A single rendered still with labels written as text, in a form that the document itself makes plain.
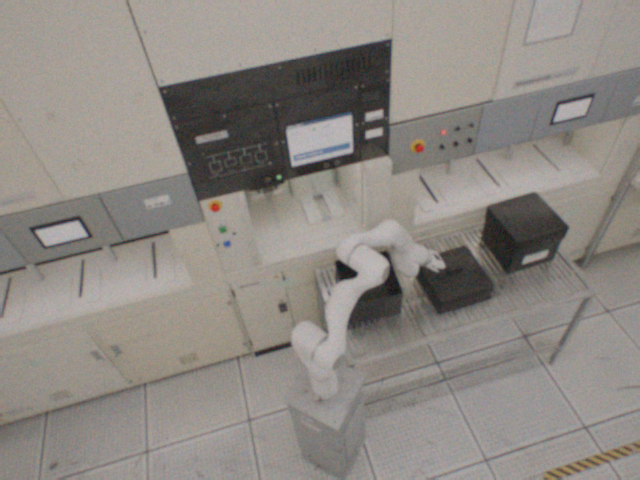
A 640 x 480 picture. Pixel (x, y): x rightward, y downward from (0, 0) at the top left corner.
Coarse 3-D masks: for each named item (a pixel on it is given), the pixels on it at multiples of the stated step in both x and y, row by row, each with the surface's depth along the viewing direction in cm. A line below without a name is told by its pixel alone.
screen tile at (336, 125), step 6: (348, 120) 201; (324, 126) 200; (330, 126) 201; (336, 126) 201; (342, 126) 202; (348, 126) 203; (324, 132) 202; (342, 132) 205; (348, 132) 205; (324, 138) 204; (330, 138) 205; (336, 138) 206; (342, 138) 207; (348, 138) 208; (324, 144) 206
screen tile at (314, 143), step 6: (318, 126) 199; (294, 132) 198; (300, 132) 199; (306, 132) 199; (312, 132) 200; (318, 132) 201; (294, 138) 200; (312, 138) 202; (318, 138) 203; (294, 144) 202; (300, 144) 203; (306, 144) 204; (312, 144) 205; (318, 144) 205; (294, 150) 204; (300, 150) 205
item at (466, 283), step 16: (448, 256) 247; (464, 256) 246; (432, 272) 241; (448, 272) 238; (464, 272) 239; (480, 272) 239; (432, 288) 235; (448, 288) 234; (464, 288) 233; (480, 288) 232; (432, 304) 240; (448, 304) 232; (464, 304) 237
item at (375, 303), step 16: (384, 256) 246; (336, 272) 245; (352, 272) 251; (384, 288) 248; (400, 288) 228; (368, 304) 226; (384, 304) 229; (400, 304) 232; (352, 320) 234; (368, 320) 236
